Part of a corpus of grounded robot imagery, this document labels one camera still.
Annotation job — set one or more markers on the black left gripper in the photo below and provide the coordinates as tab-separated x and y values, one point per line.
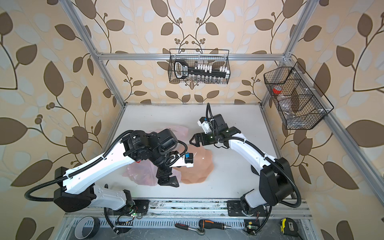
163	174

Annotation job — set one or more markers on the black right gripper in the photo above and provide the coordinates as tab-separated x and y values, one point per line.
202	135

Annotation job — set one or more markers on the pink plastic bag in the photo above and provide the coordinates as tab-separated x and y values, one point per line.
144	173

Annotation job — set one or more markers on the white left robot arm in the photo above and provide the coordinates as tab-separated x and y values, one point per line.
75	189

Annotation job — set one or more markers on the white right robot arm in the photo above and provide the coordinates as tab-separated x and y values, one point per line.
276	182

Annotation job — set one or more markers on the peach wavy fruit plate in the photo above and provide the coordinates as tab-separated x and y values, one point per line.
202	168

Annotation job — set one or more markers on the orange black screwdriver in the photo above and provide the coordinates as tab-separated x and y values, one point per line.
208	224

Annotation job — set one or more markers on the black socket set holder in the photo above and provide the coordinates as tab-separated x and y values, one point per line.
183	71

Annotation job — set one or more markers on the black tape roll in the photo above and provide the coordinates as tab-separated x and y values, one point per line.
87	228

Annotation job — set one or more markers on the yellow black tape measure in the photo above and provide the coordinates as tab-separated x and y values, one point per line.
289	227

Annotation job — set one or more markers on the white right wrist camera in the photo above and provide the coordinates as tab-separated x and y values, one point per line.
214	124

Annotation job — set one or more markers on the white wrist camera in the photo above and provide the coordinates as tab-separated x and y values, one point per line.
178	161
214	124

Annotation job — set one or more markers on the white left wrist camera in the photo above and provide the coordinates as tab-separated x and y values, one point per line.
178	161

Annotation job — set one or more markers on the red handled ratchet wrench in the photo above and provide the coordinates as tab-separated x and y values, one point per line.
199	231

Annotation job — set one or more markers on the back wire basket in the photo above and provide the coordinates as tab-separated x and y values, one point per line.
215	57

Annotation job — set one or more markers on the wire basket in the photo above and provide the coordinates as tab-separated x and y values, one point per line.
299	100
215	57

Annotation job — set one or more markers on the right wire basket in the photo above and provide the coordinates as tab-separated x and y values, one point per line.
299	100

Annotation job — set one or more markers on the aluminium frame post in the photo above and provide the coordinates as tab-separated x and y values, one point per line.
69	9

